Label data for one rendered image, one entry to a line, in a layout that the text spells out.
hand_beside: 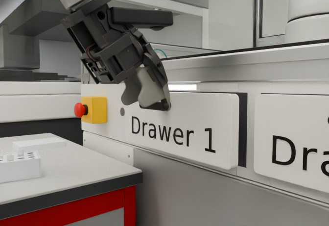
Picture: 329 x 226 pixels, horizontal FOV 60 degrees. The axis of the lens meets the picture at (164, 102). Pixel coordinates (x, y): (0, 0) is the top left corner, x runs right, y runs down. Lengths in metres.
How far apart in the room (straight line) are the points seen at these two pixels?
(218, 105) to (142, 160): 0.29
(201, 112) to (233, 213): 0.17
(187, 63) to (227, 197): 0.24
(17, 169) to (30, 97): 0.64
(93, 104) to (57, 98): 0.51
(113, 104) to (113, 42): 0.35
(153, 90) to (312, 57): 0.23
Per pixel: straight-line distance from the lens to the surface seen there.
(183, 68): 0.53
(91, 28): 0.43
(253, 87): 0.43
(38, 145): 0.88
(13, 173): 0.62
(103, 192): 0.59
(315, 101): 0.37
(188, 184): 0.55
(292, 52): 0.41
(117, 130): 0.74
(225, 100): 0.42
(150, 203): 0.67
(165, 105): 0.47
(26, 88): 1.23
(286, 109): 0.39
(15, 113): 1.23
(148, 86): 0.45
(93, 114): 0.77
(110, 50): 0.41
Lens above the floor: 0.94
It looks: 3 degrees down
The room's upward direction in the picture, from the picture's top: straight up
